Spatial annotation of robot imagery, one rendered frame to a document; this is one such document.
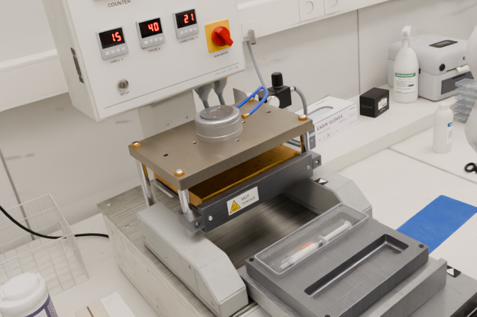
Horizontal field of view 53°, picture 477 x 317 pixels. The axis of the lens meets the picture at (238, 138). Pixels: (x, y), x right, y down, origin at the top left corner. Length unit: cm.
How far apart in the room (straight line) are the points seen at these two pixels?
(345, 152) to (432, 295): 76
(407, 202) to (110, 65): 79
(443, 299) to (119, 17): 64
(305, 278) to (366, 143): 82
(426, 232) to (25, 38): 102
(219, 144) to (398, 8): 125
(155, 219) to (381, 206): 62
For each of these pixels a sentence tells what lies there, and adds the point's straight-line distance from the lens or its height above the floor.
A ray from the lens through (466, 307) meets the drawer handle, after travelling 63.
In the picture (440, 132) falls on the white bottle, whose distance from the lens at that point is 146.
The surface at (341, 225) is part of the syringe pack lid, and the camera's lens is 74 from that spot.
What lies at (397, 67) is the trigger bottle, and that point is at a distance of 168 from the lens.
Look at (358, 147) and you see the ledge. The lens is 142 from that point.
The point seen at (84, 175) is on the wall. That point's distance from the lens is 136.
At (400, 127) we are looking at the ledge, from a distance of 154.
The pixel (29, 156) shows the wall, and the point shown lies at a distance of 131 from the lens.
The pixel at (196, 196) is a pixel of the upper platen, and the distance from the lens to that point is 75.
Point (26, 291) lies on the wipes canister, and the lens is 95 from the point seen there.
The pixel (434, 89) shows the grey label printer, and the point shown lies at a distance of 171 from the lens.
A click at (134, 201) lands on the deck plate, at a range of 104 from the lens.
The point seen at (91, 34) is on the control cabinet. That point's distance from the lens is 83.
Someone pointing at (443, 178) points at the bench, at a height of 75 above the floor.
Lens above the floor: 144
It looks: 25 degrees down
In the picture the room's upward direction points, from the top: 8 degrees counter-clockwise
